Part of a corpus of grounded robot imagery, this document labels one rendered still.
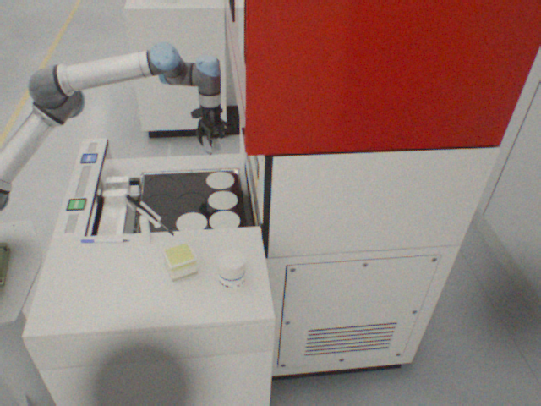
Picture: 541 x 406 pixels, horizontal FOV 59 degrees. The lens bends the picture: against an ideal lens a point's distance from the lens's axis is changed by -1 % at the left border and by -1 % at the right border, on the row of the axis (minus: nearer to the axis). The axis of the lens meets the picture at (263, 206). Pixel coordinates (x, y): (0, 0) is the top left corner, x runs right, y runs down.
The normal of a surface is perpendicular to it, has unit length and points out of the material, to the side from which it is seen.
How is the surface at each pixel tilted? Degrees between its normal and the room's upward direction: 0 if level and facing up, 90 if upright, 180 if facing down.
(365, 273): 90
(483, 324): 0
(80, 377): 90
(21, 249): 0
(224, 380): 90
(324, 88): 90
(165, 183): 0
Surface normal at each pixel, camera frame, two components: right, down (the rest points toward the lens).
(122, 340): 0.11, 0.65
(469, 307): 0.03, -0.76
